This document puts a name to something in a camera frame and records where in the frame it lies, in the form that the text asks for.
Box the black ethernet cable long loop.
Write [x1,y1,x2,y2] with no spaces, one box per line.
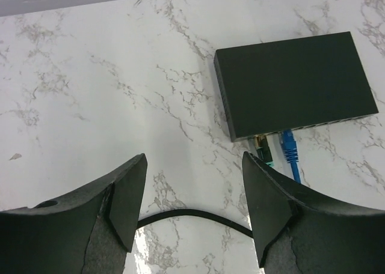
[135,134,275,239]

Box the black network switch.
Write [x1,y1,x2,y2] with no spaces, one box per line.
[214,32,378,142]

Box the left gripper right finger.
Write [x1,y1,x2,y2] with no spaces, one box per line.
[242,152,384,273]

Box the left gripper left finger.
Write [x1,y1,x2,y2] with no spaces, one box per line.
[1,154,147,273]

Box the blue ethernet cable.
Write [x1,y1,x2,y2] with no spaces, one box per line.
[278,129,302,184]

